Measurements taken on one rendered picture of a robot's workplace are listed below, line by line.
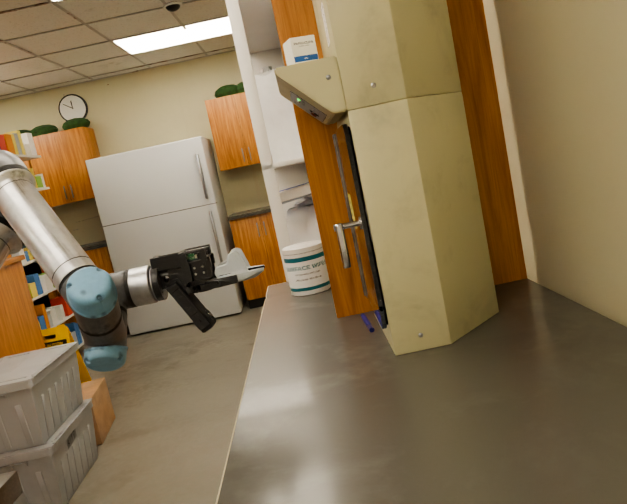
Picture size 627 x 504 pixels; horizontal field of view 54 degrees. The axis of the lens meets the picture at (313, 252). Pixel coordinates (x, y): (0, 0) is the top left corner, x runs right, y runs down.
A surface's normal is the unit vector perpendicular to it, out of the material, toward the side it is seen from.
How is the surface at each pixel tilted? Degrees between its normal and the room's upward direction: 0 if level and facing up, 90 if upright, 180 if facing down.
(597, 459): 0
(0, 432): 96
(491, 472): 0
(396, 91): 90
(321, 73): 90
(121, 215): 90
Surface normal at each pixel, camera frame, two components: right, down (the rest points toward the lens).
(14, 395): 0.04, 0.23
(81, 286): 0.11, -0.60
